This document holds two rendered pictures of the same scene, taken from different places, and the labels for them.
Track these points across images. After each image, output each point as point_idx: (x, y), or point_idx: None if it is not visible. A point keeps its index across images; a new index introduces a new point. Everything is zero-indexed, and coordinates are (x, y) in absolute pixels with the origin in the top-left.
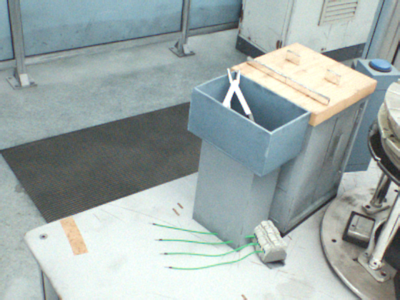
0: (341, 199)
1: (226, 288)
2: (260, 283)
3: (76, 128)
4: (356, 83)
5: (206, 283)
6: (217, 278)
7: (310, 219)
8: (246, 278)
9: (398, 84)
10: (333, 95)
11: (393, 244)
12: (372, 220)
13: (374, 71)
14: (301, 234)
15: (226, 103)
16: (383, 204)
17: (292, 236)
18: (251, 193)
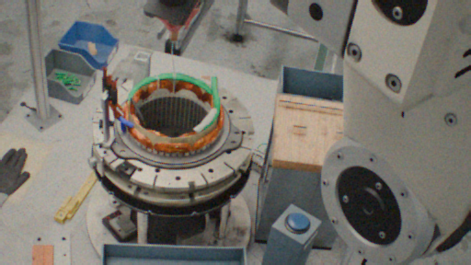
0: (246, 228)
1: (258, 132)
2: None
3: None
4: (283, 143)
5: (269, 130)
6: (267, 135)
7: (254, 208)
8: (253, 143)
9: (249, 130)
10: (284, 119)
11: (187, 222)
12: (212, 212)
13: (294, 211)
14: (250, 191)
15: (335, 99)
16: (213, 237)
17: (254, 187)
18: None
